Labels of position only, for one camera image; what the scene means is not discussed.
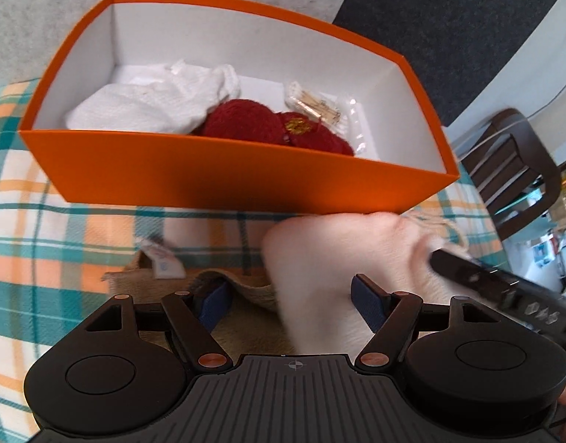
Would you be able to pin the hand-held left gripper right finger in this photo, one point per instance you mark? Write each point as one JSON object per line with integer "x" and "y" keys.
{"x": 369, "y": 300}

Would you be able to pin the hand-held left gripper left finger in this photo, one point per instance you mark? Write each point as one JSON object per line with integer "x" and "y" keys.
{"x": 212, "y": 302}

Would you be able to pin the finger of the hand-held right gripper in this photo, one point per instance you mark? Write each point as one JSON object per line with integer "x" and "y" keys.
{"x": 467, "y": 273}

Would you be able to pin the white plush toy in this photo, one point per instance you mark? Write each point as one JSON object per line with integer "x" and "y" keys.
{"x": 319, "y": 263}

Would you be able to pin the orange cardboard box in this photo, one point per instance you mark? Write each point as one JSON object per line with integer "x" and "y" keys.
{"x": 218, "y": 170}

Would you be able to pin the red knitted soft item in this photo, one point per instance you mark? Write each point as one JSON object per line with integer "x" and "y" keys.
{"x": 246, "y": 122}

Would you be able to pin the tan woven pouch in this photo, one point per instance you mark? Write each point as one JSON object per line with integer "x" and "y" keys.
{"x": 250, "y": 291}

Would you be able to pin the dark brown chair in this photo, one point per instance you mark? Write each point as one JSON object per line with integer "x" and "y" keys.
{"x": 541, "y": 170}

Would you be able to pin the plaid blanket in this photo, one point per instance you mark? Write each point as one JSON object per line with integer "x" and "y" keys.
{"x": 56, "y": 249}

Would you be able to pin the clear plastic packet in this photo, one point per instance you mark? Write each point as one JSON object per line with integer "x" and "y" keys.
{"x": 310, "y": 106}

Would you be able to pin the white knitted cloth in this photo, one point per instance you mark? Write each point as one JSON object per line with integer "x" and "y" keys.
{"x": 139, "y": 106}

